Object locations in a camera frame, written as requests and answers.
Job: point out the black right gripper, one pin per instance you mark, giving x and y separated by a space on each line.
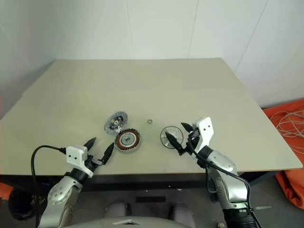
192 140

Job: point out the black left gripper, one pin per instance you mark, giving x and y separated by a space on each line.
91 164

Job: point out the round silver cover plate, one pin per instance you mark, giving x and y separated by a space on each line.
177 133

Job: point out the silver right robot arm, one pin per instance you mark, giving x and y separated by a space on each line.
223 164

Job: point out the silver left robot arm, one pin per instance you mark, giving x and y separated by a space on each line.
59 190

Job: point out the motor stator with copper windings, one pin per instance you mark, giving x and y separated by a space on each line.
128 140

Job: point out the grey metal disc part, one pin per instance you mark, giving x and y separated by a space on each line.
116 122

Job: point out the grey rounded robot knee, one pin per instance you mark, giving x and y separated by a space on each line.
117 211
181 212

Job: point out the black rectangular floor plate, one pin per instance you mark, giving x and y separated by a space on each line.
150 199

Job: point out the silver robot torso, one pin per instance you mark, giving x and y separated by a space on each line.
166 224

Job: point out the black bag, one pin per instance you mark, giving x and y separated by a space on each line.
21 206

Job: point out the orange cloth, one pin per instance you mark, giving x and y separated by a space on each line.
292 185

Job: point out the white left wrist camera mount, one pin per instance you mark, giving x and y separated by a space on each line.
76 154

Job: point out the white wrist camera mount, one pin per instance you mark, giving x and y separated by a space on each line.
205 130
76 154

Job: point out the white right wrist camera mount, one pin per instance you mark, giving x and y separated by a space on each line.
205 130

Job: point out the dark table frame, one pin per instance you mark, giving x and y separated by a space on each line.
142 179

